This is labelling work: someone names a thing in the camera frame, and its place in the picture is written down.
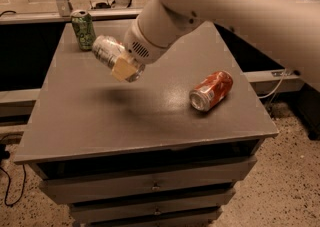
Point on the grey drawer cabinet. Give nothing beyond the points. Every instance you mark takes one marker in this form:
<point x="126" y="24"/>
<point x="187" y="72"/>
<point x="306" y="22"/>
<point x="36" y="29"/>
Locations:
<point x="138" y="154"/>

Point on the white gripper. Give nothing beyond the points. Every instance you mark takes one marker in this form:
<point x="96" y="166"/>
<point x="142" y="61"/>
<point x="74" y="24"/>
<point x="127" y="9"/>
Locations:
<point x="139" y="48"/>

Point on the silver 7up can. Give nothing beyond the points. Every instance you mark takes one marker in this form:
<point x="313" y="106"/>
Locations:
<point x="107" y="49"/>

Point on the green soda can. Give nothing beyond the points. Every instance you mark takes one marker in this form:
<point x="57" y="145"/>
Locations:
<point x="83" y="28"/>

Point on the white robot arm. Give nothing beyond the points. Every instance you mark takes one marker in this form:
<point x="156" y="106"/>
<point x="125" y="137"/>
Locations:
<point x="287" y="31"/>

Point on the orange soda can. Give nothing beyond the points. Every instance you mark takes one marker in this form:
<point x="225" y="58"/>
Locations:
<point x="213" y="89"/>

